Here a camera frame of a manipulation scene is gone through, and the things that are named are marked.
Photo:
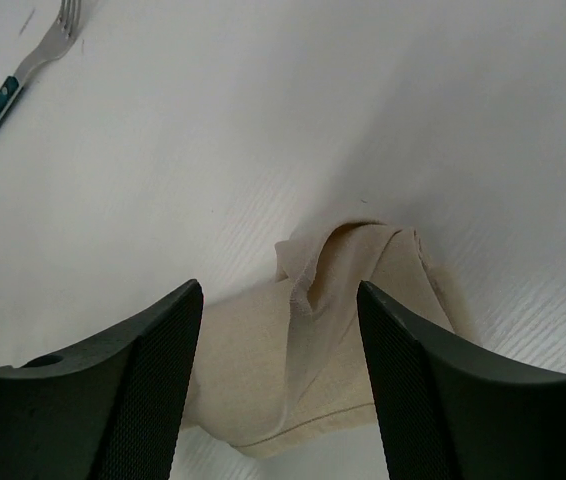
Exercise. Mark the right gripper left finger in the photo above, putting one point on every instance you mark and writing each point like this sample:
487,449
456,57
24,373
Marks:
107,407

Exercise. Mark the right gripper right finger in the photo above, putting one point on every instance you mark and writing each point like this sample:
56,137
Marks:
449,409

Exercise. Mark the beige cloth napkin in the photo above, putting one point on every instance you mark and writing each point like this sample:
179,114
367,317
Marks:
283,363

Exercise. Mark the silver fork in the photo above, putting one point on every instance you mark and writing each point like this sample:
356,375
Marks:
57,41

